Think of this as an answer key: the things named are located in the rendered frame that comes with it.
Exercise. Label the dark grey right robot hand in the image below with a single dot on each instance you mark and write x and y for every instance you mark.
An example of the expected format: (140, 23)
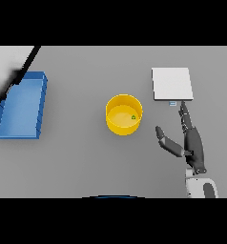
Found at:
(195, 144)

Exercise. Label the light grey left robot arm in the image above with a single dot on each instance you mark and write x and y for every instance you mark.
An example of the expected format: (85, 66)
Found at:
(5, 65)

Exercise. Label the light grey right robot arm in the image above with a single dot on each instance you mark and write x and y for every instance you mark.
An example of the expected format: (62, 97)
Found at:
(196, 187)

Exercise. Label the flat pale square scale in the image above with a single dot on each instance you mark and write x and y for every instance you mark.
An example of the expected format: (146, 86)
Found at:
(172, 83)

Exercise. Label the small green nut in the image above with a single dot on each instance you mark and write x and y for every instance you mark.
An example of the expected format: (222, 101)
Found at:
(133, 117)

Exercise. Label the yellow round bowl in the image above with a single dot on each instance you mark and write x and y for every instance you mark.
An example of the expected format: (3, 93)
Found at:
(118, 125)

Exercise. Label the blue plastic tray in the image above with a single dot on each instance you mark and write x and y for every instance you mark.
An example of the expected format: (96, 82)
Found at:
(21, 108)

